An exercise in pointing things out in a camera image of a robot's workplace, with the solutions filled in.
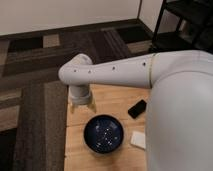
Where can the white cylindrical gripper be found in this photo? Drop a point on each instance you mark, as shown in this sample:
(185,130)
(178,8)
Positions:
(81,95)

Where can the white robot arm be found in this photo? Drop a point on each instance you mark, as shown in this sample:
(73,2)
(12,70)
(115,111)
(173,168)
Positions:
(179,113)

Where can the dark blue speckled bowl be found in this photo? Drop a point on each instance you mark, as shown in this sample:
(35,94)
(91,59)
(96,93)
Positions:
(103,134)

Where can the black smartphone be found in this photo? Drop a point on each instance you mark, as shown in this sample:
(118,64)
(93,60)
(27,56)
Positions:
(137,109)

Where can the white sponge block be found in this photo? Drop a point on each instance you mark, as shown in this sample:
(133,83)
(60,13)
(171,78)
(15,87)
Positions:
(138,139)

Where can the black metal shelf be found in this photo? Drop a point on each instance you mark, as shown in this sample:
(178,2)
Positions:
(198,13)

